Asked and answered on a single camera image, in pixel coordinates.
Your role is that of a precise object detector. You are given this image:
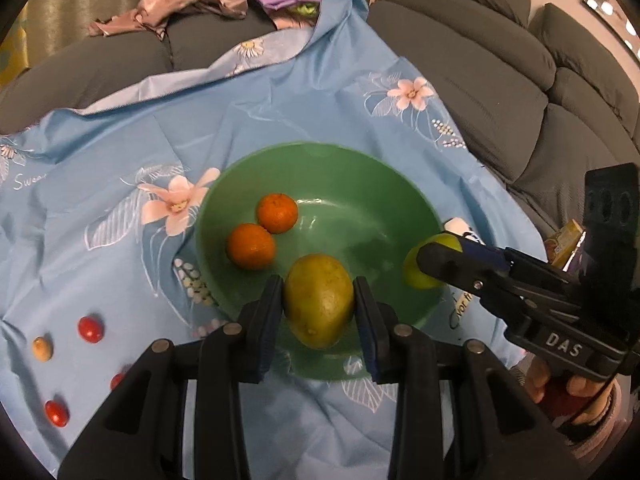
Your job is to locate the framed wall picture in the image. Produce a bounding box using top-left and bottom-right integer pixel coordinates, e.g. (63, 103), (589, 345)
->
(582, 0), (640, 56)

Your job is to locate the green bowl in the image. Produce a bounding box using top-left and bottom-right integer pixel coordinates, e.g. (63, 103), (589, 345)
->
(194, 142), (446, 382)

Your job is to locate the yellow-green mango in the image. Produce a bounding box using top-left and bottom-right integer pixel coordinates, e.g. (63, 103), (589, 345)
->
(282, 254), (357, 351)

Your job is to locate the green lime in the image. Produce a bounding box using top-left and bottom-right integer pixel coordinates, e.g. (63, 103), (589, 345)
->
(404, 233), (463, 290)

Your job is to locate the yellow snack packet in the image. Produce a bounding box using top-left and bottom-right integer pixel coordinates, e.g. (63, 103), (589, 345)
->
(545, 219), (586, 273)

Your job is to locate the orange tangerine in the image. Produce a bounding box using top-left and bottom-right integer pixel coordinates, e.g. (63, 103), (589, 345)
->
(226, 223), (277, 271)
(256, 193), (300, 235)

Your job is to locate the person's right hand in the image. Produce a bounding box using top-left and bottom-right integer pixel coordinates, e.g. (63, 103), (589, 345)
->
(525, 357), (623, 431)

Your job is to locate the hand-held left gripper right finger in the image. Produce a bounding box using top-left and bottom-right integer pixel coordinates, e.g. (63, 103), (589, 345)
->
(352, 276), (583, 480)

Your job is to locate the yellow patterned curtain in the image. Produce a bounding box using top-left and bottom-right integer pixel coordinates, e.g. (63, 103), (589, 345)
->
(0, 10), (28, 86)

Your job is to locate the grey sofa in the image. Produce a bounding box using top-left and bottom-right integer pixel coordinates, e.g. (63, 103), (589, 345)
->
(0, 0), (640, 271)

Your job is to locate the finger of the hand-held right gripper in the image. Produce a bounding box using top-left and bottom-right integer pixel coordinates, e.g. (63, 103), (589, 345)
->
(457, 235), (589, 302)
(416, 241), (571, 329)

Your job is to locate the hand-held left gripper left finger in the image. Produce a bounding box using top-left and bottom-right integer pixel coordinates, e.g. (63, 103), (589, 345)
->
(57, 275), (285, 480)

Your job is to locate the person's right forearm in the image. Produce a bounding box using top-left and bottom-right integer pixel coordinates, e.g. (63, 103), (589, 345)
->
(555, 410), (636, 461)

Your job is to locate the blue floral sheet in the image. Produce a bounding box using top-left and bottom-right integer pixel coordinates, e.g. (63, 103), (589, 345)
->
(0, 0), (548, 480)

